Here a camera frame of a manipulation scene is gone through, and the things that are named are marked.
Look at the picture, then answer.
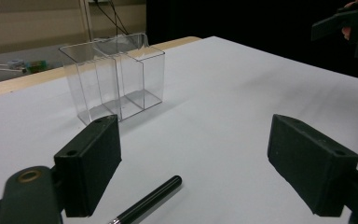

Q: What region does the black makeup brush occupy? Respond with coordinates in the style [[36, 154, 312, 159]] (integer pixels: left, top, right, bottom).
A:
[[106, 175, 183, 224]]

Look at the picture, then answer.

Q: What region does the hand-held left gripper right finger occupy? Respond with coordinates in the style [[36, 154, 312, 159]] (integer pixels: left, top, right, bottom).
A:
[[267, 113, 358, 217]]

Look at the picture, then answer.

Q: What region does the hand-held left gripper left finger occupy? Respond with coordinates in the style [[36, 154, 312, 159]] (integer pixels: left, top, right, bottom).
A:
[[54, 114, 122, 218]]

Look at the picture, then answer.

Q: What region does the black cable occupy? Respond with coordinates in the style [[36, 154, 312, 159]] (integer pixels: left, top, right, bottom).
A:
[[93, 0, 126, 35], [108, 0, 131, 35]]

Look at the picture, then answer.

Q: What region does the white power adapter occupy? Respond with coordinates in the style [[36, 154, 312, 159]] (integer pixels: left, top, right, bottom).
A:
[[7, 59, 25, 70]]

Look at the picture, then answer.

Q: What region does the clear acrylic organizer box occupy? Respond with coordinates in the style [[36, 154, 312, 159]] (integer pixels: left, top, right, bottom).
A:
[[59, 32, 166, 125]]

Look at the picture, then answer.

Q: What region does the beige wooden desk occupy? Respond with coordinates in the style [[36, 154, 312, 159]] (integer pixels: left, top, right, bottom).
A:
[[0, 0, 147, 58]]

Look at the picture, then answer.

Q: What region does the green colourful plastic pack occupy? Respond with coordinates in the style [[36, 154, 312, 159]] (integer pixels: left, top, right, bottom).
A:
[[24, 60, 48, 75]]

